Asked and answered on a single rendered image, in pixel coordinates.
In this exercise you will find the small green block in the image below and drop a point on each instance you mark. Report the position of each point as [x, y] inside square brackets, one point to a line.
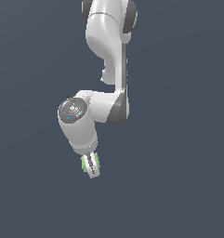
[84, 164]

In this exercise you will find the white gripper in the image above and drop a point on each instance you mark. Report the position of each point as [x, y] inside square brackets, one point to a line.
[84, 141]

